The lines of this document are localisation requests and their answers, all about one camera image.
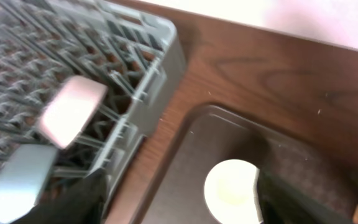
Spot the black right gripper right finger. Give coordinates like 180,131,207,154
257,170,352,224

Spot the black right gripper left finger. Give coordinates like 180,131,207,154
12,169,107,224

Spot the cream white cup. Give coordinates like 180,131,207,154
203,159,263,224

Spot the light blue bowl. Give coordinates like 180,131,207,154
0,144,58,223

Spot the pink bowl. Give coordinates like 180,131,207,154
36,75,108,149

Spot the grey dishwasher rack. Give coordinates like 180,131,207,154
0,1,186,223

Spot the dark brown serving tray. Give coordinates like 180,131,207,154
132,105,358,224

